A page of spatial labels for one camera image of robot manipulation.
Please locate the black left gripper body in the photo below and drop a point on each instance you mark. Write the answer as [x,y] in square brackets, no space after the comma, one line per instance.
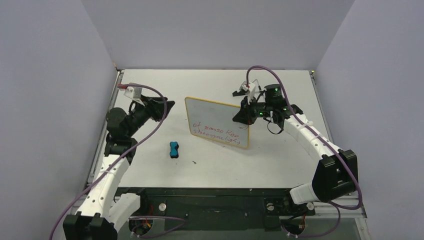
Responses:
[140,114]

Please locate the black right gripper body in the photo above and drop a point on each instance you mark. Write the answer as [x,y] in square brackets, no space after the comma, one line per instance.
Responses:
[247,110]

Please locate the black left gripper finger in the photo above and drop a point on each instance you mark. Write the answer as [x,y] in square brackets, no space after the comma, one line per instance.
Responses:
[155,101]
[166,107]

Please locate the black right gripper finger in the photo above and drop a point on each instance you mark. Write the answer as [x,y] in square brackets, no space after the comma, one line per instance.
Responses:
[244,111]
[248,120]

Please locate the yellow framed whiteboard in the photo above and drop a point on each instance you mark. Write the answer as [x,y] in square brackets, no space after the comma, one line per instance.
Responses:
[213,121]

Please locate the blue whiteboard eraser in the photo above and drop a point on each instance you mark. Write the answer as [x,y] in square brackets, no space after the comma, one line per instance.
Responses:
[174,146]

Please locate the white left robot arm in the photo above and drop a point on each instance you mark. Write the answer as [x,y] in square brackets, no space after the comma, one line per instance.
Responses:
[98,218]

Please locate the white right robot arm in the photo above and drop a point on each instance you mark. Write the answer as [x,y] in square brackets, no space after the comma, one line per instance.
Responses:
[336,173]

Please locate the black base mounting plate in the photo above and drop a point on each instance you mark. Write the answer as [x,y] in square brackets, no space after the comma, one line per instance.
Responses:
[166,208]

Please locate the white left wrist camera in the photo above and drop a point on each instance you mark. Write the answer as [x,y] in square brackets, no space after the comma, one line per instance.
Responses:
[134,93]

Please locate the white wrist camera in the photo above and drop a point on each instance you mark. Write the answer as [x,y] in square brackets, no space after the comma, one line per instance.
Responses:
[134,93]
[249,89]

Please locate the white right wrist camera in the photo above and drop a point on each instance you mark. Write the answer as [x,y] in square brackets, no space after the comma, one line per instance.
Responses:
[249,89]

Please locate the aluminium front rail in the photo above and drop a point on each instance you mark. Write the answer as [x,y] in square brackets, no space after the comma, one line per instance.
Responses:
[320,209]

